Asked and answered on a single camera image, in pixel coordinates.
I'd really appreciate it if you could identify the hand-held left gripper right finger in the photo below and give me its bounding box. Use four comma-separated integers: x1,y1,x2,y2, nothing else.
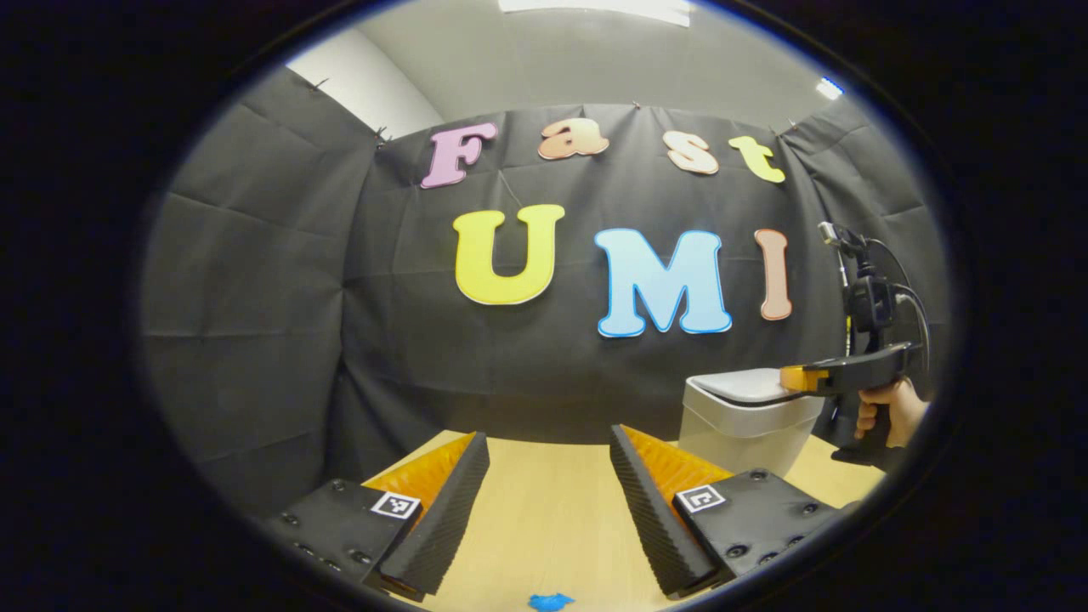
609,424,851,598

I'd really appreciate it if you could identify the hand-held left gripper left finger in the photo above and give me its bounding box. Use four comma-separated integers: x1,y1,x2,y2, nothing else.
259,431,491,603

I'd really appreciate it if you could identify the white desktop garbage bin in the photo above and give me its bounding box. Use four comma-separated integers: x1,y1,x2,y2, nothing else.
677,368,825,479

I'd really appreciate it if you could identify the wooden desktop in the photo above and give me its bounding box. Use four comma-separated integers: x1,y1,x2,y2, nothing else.
361,429,889,612

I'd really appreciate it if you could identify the long ceiling light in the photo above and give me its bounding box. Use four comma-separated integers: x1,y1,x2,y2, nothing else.
497,0,694,26

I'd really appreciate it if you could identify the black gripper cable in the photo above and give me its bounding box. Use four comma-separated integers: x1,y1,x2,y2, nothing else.
867,238,932,375

